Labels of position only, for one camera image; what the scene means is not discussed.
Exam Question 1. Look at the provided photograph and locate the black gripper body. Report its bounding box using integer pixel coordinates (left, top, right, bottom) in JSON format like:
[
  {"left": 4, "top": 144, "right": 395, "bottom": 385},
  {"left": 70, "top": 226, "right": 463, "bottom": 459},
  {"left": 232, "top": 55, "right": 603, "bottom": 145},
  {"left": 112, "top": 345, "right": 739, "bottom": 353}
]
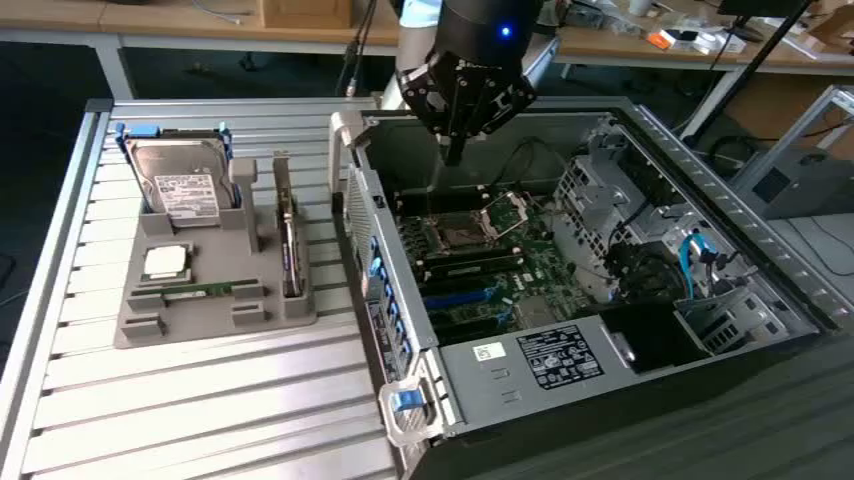
[{"left": 426, "top": 0, "right": 535, "bottom": 84}]

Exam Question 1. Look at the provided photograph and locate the low-profile graphics card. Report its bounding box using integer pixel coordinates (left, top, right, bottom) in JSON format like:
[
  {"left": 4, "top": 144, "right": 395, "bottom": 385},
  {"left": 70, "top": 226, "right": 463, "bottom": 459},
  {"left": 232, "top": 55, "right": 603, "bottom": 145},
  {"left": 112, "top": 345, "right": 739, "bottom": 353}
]
[{"left": 271, "top": 149, "right": 310, "bottom": 301}]

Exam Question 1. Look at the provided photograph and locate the grey metal device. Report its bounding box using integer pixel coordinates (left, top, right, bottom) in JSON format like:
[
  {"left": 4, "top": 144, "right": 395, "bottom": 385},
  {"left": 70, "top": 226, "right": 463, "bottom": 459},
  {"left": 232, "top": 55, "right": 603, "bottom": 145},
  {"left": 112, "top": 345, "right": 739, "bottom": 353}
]
[{"left": 553, "top": 0, "right": 609, "bottom": 30}]

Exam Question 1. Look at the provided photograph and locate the metal socket cover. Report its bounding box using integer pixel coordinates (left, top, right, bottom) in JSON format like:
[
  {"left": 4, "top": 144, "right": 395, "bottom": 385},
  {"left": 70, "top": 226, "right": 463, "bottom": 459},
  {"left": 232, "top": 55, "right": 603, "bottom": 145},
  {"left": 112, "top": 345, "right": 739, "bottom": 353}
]
[{"left": 473, "top": 191, "right": 535, "bottom": 236}]

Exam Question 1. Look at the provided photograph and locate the metal disk bay cage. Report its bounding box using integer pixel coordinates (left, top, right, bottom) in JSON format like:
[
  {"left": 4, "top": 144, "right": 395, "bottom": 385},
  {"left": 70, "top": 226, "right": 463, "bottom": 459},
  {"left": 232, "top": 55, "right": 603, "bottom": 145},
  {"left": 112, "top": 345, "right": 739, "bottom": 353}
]
[{"left": 553, "top": 149, "right": 669, "bottom": 251}]

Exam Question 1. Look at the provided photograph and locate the cardboard box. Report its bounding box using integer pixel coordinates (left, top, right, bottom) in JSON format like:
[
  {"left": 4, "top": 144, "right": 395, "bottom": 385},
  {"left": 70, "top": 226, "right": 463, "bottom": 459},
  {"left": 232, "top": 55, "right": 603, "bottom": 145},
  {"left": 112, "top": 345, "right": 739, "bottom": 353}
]
[{"left": 259, "top": 0, "right": 354, "bottom": 30}]

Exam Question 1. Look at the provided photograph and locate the CPU socket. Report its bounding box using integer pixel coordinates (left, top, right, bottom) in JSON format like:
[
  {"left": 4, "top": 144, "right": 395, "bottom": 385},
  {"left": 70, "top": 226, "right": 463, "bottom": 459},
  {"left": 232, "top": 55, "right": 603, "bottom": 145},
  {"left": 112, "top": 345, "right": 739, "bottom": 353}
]
[{"left": 426, "top": 212, "right": 499, "bottom": 251}]

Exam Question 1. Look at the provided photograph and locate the wooden desk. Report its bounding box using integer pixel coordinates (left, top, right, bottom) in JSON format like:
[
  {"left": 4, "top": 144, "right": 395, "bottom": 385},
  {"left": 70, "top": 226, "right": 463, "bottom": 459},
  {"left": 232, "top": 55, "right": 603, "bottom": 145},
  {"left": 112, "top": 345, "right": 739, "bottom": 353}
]
[
  {"left": 0, "top": 0, "right": 402, "bottom": 101},
  {"left": 551, "top": 0, "right": 854, "bottom": 146}
]

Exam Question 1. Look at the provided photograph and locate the black RAM slot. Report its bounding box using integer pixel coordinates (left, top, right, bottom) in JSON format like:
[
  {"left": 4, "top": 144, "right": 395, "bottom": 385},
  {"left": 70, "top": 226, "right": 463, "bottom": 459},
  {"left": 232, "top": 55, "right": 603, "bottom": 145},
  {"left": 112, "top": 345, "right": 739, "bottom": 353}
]
[{"left": 407, "top": 248, "right": 522, "bottom": 267}]

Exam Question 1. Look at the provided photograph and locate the green motherboard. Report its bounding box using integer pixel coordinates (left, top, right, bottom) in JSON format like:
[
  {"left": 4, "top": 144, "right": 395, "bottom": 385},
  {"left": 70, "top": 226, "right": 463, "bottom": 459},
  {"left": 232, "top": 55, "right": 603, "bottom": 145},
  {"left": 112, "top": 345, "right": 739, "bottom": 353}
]
[{"left": 392, "top": 189, "right": 602, "bottom": 346}]

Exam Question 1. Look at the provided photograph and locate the white flat box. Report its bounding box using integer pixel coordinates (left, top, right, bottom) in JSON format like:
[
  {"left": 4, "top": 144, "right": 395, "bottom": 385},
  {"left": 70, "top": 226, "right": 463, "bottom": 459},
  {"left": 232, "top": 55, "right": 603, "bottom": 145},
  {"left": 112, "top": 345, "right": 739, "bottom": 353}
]
[{"left": 690, "top": 30, "right": 747, "bottom": 55}]

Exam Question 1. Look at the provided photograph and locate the open black PC case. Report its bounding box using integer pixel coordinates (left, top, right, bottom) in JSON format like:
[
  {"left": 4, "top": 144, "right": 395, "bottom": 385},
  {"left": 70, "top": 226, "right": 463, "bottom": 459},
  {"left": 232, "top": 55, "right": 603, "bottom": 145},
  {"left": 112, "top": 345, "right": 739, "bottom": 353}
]
[{"left": 328, "top": 97, "right": 846, "bottom": 480}]

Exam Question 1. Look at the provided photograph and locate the black tripod pole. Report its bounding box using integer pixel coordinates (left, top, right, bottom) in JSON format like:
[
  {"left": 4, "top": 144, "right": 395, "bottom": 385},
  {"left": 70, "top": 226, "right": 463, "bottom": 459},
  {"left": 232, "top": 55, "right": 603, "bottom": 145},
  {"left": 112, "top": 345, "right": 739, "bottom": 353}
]
[{"left": 679, "top": 0, "right": 819, "bottom": 146}]

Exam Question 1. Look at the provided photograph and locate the blue expansion slot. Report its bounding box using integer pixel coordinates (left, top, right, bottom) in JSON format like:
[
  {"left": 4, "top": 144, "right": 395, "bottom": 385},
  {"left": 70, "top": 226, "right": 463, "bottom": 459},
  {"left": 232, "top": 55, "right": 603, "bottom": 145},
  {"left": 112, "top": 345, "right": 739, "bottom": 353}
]
[{"left": 423, "top": 285, "right": 503, "bottom": 310}]

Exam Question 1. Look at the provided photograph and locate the black monitor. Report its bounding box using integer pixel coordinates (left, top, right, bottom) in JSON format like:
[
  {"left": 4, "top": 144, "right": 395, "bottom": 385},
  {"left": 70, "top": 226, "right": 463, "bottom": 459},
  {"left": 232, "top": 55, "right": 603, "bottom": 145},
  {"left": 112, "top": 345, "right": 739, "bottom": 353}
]
[{"left": 717, "top": 0, "right": 802, "bottom": 44}]

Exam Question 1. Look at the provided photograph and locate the grey chipset heatsink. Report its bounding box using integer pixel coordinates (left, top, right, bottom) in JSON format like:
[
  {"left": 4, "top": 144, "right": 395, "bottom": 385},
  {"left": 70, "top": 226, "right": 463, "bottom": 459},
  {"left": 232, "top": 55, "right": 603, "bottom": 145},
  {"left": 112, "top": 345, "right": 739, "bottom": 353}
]
[{"left": 513, "top": 297, "right": 559, "bottom": 326}]

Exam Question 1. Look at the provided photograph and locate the hard disk with blue carrier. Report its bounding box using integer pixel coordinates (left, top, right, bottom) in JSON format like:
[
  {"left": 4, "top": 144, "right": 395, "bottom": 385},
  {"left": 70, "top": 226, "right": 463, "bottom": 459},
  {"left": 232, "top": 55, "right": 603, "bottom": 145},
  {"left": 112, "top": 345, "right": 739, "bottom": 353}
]
[{"left": 114, "top": 122, "right": 243, "bottom": 229}]

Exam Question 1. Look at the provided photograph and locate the black expansion slot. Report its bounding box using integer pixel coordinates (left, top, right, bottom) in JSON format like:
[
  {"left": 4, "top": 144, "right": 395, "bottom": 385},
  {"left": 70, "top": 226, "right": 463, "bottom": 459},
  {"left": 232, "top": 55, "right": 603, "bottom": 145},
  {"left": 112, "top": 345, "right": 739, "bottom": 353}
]
[{"left": 430, "top": 314, "right": 509, "bottom": 335}]

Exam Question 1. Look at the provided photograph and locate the grey computer tower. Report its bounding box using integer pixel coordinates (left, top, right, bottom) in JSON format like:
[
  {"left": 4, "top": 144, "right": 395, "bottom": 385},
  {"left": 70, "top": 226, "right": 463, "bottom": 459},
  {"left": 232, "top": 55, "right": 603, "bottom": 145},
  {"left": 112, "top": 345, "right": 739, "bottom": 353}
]
[{"left": 730, "top": 147, "right": 854, "bottom": 221}]

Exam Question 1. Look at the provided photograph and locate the silver CPU chip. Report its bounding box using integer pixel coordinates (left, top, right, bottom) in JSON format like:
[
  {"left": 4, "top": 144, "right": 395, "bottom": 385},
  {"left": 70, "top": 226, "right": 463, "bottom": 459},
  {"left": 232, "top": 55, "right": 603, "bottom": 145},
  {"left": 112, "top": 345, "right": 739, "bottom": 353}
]
[{"left": 142, "top": 244, "right": 195, "bottom": 281}]

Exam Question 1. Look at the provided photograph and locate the brown cardboard piece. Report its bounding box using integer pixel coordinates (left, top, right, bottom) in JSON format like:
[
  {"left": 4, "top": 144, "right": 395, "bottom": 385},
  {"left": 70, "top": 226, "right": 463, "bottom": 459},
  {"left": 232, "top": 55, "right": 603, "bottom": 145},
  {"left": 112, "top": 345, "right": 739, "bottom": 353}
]
[{"left": 803, "top": 4, "right": 854, "bottom": 61}]

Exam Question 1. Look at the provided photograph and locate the green RAM stick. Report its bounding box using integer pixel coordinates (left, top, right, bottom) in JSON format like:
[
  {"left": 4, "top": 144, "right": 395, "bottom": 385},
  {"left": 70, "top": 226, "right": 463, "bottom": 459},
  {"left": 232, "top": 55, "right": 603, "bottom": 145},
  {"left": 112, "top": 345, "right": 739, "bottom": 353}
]
[{"left": 131, "top": 281, "right": 259, "bottom": 301}]

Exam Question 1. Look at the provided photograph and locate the grey power supply unit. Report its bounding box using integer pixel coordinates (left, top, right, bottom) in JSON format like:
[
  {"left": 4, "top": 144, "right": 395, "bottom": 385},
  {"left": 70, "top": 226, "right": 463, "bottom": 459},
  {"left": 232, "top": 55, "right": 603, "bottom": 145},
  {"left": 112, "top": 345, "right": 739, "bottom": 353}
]
[{"left": 433, "top": 319, "right": 633, "bottom": 429}]

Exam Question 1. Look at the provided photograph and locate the grey parts rack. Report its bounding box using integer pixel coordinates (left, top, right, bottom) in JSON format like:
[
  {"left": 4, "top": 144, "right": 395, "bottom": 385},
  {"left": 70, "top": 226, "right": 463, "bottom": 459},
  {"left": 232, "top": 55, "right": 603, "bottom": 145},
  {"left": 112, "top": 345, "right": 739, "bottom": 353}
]
[{"left": 112, "top": 152, "right": 319, "bottom": 350}]

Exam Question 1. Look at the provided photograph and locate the grey case handle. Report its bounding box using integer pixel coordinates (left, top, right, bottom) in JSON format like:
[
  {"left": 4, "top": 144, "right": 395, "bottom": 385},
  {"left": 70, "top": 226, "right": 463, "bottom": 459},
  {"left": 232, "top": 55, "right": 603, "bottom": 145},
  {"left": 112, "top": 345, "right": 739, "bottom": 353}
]
[
  {"left": 378, "top": 377, "right": 446, "bottom": 446},
  {"left": 328, "top": 110, "right": 370, "bottom": 194}
]

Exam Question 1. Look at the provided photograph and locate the white cable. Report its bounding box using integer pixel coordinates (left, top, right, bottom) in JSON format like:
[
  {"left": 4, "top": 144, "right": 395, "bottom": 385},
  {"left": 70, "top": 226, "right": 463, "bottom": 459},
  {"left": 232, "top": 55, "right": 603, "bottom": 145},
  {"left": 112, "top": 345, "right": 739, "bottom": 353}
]
[{"left": 191, "top": 0, "right": 259, "bottom": 24}]

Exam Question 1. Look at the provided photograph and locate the black power wire bundle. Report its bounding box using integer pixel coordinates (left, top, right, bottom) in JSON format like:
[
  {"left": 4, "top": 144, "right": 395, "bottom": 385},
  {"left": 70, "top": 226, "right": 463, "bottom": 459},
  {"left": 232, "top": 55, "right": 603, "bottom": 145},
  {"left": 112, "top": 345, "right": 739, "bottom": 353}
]
[{"left": 606, "top": 244, "right": 677, "bottom": 302}]

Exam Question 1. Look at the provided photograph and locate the blue SATA wire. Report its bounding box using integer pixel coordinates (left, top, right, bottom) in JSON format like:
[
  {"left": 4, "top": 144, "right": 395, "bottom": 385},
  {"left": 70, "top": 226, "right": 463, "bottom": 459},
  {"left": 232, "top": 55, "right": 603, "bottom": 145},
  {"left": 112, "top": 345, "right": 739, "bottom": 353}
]
[{"left": 677, "top": 232, "right": 719, "bottom": 301}]

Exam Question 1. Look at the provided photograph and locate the aluminium profile frame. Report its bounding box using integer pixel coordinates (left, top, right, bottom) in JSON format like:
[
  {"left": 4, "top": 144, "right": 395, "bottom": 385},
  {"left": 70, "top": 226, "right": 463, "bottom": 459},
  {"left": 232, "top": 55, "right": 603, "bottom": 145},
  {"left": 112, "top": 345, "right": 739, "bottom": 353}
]
[{"left": 730, "top": 82, "right": 854, "bottom": 191}]

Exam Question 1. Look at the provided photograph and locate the metal disk bay bracket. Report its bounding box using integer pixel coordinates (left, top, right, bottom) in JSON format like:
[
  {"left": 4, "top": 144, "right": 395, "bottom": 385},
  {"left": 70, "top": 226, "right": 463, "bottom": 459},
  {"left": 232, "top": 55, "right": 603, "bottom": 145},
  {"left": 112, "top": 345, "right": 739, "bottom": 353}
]
[{"left": 673, "top": 289, "right": 789, "bottom": 351}]

